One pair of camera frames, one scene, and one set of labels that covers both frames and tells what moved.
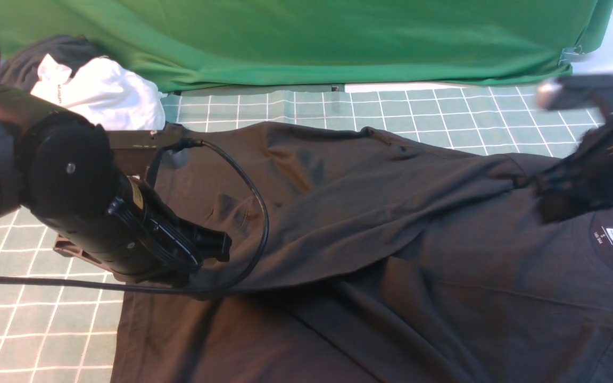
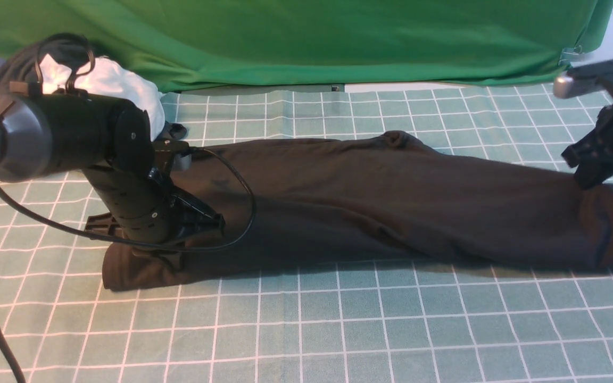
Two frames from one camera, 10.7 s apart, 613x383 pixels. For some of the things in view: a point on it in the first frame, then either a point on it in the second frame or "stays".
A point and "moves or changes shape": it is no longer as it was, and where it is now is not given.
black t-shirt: x=359 y=256 moves or changes shape
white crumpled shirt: x=114 y=97 stays
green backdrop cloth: x=184 y=45 stays
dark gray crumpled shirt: x=19 y=67 stays
